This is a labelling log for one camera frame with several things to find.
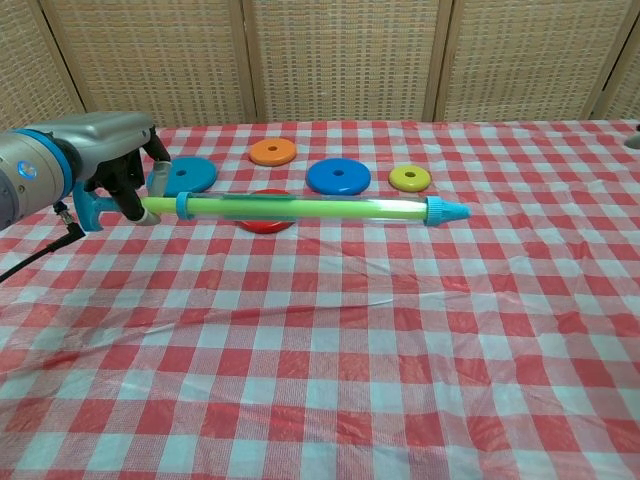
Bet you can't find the large teal disc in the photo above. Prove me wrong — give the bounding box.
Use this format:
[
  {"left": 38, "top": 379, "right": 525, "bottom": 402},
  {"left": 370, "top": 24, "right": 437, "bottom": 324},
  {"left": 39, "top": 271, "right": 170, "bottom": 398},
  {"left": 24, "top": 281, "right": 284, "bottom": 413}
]
[{"left": 146, "top": 156, "right": 219, "bottom": 197}]

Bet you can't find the green and blue water pump toy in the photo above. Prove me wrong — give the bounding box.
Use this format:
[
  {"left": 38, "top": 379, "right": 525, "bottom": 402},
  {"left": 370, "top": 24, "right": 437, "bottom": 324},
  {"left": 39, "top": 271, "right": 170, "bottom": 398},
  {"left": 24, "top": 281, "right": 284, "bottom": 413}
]
[{"left": 74, "top": 189, "right": 429, "bottom": 233}]

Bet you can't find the blue disc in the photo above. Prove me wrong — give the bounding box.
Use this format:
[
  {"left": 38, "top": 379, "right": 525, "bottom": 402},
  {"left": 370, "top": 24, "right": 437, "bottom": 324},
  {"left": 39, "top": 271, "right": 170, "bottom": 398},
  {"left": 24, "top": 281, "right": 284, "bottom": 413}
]
[{"left": 305, "top": 157, "right": 372, "bottom": 197}]

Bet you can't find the black cable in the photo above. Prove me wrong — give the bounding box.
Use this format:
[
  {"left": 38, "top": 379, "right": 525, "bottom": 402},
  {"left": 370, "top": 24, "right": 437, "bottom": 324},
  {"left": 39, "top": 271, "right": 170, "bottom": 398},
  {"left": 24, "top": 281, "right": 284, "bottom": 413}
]
[{"left": 0, "top": 201, "right": 85, "bottom": 284}]

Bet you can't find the red disc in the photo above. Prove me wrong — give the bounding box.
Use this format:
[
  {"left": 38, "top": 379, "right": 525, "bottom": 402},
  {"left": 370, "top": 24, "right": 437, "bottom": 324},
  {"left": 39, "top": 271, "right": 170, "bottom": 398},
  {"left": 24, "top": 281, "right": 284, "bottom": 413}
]
[{"left": 234, "top": 188, "right": 300, "bottom": 235}]

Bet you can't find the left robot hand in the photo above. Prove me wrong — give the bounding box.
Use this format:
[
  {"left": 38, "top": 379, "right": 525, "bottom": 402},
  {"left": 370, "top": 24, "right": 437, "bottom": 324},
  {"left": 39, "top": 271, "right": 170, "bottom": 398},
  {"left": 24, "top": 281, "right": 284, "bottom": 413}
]
[{"left": 52, "top": 111, "right": 173, "bottom": 226}]

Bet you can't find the woven folding screen panel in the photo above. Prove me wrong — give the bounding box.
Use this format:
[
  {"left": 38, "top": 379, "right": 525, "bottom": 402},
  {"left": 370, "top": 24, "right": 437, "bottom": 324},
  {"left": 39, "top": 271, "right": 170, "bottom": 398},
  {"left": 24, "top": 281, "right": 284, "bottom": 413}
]
[
  {"left": 433, "top": 0, "right": 637, "bottom": 124},
  {"left": 0, "top": 0, "right": 87, "bottom": 134},
  {"left": 38, "top": 0, "right": 257, "bottom": 129},
  {"left": 242, "top": 0, "right": 455, "bottom": 124},
  {"left": 597, "top": 0, "right": 640, "bottom": 122}
]

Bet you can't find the orange disc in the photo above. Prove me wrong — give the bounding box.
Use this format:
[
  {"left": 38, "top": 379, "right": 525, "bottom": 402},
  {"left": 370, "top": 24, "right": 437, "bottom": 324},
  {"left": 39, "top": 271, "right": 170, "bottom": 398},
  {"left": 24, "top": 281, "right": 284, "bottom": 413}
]
[{"left": 248, "top": 137, "right": 297, "bottom": 167}]

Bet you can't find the small olive yellow disc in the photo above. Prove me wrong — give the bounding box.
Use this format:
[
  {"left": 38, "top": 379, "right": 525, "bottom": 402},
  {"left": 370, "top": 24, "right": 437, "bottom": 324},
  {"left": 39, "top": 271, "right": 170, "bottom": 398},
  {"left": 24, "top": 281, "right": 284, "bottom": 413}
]
[{"left": 388, "top": 164, "right": 432, "bottom": 193}]

